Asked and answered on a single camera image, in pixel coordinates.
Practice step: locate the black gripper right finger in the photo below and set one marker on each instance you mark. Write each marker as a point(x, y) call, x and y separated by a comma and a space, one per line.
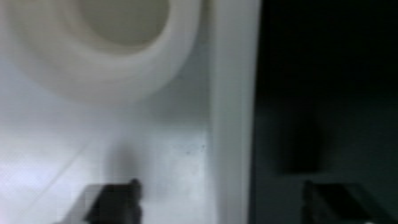
point(341, 204)

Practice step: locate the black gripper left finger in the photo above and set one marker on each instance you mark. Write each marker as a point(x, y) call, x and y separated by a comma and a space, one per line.
point(108, 205)

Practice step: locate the white square tabletop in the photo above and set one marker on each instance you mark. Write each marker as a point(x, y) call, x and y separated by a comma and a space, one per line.
point(127, 95)

